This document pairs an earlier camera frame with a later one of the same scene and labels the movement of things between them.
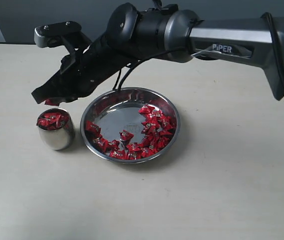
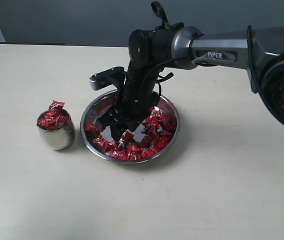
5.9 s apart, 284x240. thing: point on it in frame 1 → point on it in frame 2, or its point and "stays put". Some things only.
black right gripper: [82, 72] → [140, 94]
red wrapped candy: [152, 113] stays put
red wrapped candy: [121, 154] stays put
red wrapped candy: [146, 151] stays put
